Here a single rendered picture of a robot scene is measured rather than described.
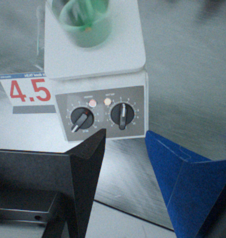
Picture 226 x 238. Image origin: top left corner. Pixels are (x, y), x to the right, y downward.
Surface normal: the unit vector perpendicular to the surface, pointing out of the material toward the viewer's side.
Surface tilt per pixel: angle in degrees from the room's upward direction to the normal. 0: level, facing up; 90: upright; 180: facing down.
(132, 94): 30
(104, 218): 0
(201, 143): 0
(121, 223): 0
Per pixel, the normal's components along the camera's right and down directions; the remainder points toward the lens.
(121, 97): -0.01, 0.38
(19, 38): -0.07, -0.13
